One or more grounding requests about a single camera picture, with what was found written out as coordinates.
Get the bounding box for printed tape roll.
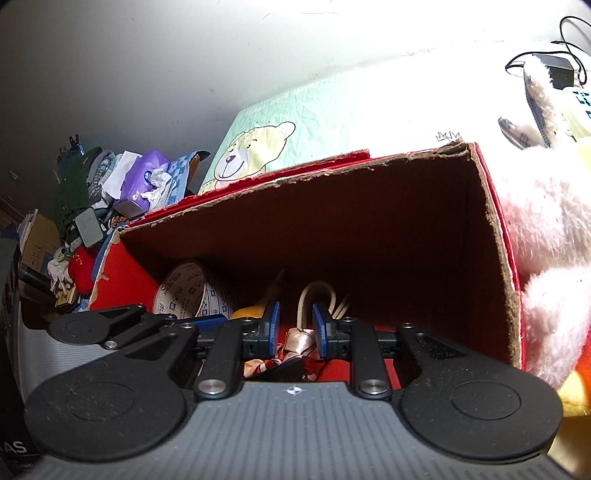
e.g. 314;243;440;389
156;261;237;320

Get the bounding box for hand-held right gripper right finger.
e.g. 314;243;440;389
312;303;467;400

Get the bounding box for yellow-orange gourd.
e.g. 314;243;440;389
230;270;286;320

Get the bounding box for pale yellow card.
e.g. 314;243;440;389
560;85;591;140

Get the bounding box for black power adapter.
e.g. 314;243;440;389
532;52;579;90

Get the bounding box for purple tissue pack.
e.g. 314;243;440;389
112;150;173;219

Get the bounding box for brown cardboard box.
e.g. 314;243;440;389
17;213;62;278

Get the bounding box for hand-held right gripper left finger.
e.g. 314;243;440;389
115;301;281;401

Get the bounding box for blue patterned packet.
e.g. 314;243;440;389
164;151;212;205

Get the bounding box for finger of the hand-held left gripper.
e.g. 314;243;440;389
269;358;306;381
48;304;230;352

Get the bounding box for white cord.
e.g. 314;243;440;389
298;280;352;325

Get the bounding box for black cable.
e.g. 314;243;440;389
504;16;591;88

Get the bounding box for black charger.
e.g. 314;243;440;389
73;207;105;247

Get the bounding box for white plush toy yellow feet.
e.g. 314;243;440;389
498;65;591;418

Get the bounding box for red cardboard box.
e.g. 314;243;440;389
90;142;528;372

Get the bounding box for dark green cloth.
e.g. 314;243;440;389
54;147;105;241

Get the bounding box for bear printed blanket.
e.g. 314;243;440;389
198;44;591;195

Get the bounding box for red cloth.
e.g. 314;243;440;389
68;244;101;297

